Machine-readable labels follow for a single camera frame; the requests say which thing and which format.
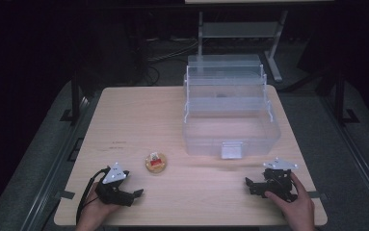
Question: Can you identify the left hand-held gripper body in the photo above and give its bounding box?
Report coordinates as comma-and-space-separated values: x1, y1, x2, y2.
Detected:
94, 162, 135, 207

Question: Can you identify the person's left hand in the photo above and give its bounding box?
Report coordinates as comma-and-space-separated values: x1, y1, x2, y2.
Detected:
83, 182, 122, 225

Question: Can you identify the grey tape strip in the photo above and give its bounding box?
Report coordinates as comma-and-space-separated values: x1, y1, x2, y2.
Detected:
56, 190, 76, 200
306, 191, 330, 200

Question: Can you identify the metal frame rail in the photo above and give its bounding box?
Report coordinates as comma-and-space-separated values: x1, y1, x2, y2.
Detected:
19, 95, 104, 231
320, 95, 369, 222

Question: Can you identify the clear plastic tiered storage box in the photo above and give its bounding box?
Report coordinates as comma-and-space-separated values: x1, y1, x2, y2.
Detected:
181, 53, 282, 161

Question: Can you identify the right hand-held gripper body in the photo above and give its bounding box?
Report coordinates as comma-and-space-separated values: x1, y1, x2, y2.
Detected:
262, 157, 300, 203

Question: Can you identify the black metal post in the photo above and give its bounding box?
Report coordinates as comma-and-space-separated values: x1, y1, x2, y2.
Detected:
332, 72, 361, 125
60, 71, 85, 123

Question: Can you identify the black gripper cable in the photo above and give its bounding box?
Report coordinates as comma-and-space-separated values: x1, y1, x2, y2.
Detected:
75, 167, 110, 225

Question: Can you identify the bundle of floor cables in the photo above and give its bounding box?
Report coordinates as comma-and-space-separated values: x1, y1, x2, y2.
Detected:
142, 37, 199, 85

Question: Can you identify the round yellow snack packet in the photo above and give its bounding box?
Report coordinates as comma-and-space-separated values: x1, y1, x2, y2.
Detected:
145, 152, 168, 174

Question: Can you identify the grey metal stand with shelf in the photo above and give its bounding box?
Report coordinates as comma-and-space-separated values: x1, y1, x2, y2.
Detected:
197, 9, 290, 83

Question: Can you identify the person's right hand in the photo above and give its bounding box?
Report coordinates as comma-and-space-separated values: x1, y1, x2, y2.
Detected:
264, 171, 317, 226

